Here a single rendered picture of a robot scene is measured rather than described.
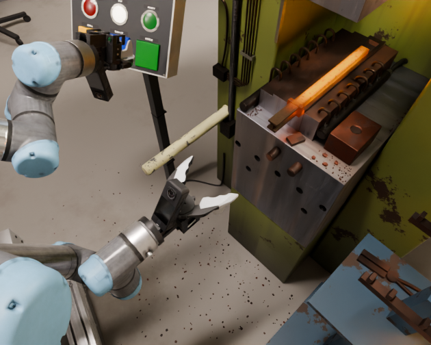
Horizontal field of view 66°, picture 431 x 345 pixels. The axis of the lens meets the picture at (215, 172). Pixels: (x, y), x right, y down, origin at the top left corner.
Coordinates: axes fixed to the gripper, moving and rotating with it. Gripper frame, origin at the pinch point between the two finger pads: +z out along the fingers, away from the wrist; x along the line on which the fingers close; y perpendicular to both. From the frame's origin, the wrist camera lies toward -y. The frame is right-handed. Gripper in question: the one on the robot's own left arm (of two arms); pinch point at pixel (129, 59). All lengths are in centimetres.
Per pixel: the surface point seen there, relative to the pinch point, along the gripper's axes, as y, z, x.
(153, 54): 0.8, 9.6, -2.2
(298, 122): -7.8, 8.8, -48.4
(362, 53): 12, 30, -60
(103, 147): -75, 81, 62
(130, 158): -76, 80, 42
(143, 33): 5.7, 10.4, 1.9
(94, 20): 6.4, 10.4, 18.6
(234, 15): 14.9, 25.9, -20.4
